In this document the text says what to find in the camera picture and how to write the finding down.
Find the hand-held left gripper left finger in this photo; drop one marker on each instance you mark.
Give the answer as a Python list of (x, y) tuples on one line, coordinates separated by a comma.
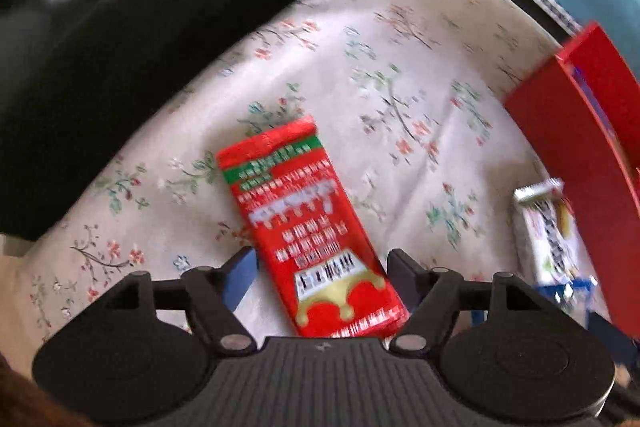
[(242, 274)]

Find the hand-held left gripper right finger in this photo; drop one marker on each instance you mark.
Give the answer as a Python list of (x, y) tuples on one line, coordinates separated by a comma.
[(402, 274)]

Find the red packet with crown print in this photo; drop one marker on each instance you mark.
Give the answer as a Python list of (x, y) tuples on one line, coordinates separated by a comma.
[(300, 217)]

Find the green white wafer packet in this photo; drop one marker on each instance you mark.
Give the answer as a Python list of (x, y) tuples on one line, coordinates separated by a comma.
[(545, 232)]

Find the blue snack packet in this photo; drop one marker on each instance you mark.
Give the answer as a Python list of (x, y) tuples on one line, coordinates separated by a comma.
[(575, 289)]

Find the red cardboard box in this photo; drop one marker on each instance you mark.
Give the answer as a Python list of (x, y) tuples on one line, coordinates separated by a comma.
[(565, 147)]

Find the black monitor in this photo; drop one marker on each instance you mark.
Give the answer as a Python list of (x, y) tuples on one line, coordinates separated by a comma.
[(100, 82)]

